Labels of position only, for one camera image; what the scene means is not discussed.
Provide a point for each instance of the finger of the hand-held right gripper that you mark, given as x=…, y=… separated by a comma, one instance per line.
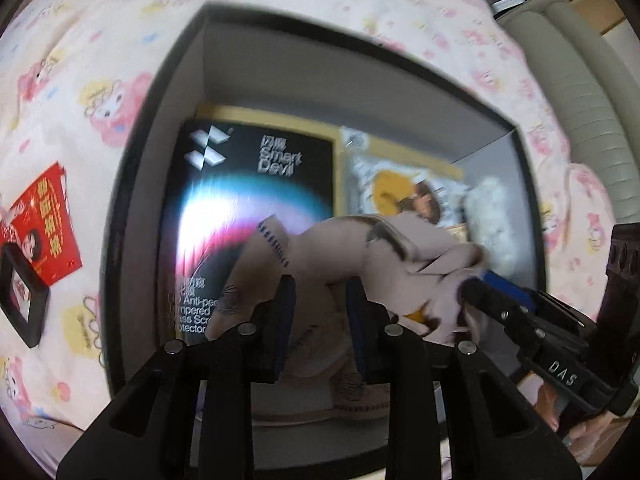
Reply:
x=510, y=310

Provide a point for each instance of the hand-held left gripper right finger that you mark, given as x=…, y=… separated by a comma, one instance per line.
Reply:
x=357, y=330

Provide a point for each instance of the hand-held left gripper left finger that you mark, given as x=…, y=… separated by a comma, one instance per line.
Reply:
x=282, y=320

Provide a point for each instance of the black cardboard box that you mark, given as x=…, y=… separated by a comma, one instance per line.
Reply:
x=150, y=160

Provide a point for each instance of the person's right hand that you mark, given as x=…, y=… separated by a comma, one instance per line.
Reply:
x=550, y=410

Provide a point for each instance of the white fluffy plush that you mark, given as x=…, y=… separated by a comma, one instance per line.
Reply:
x=492, y=220

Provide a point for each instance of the black screen protector box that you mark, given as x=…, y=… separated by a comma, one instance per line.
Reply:
x=250, y=185

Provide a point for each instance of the cartoon figure packet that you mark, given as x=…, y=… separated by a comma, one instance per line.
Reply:
x=395, y=190

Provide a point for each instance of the beige sofa cushion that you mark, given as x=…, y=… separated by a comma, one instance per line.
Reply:
x=590, y=85

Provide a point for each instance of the red envelope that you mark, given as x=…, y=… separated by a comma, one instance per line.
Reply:
x=50, y=225

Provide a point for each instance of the pink cartoon printed blanket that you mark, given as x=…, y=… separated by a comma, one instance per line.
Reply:
x=100, y=60

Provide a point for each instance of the black square frame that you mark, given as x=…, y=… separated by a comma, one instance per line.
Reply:
x=25, y=300

